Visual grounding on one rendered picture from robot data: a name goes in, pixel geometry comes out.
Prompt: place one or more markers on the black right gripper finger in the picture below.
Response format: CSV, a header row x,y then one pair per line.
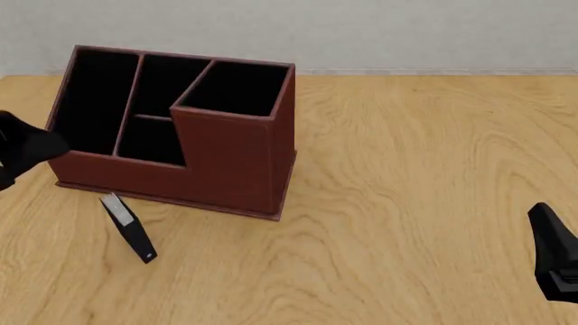
x,y
553,233

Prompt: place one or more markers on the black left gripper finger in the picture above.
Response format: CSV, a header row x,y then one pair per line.
x,y
31,144
5,177

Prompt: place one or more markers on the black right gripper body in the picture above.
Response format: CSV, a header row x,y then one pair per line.
x,y
562,282

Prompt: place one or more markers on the red-brown desk caddy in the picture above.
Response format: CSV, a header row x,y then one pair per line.
x,y
226,152

